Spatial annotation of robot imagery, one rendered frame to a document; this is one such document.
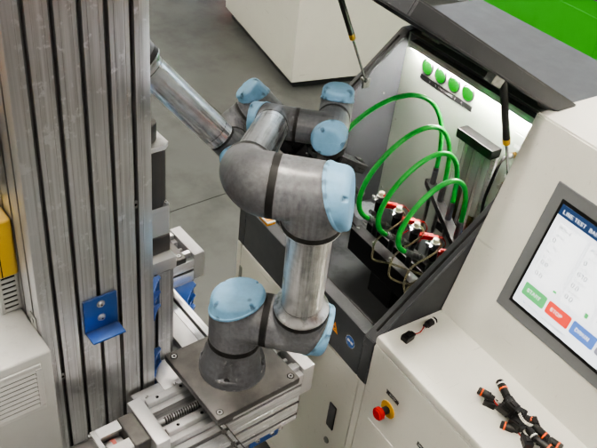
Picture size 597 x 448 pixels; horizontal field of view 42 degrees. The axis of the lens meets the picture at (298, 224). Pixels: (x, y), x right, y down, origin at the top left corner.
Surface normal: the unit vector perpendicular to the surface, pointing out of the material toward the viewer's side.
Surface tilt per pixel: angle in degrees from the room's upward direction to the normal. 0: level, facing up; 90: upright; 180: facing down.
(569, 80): 0
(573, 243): 76
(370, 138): 90
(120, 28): 90
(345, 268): 0
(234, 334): 90
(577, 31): 90
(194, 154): 0
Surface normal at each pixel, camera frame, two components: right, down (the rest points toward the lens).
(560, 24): -0.85, 0.25
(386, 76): 0.54, 0.55
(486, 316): -0.79, 0.06
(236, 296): -0.03, -0.81
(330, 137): -0.15, 0.59
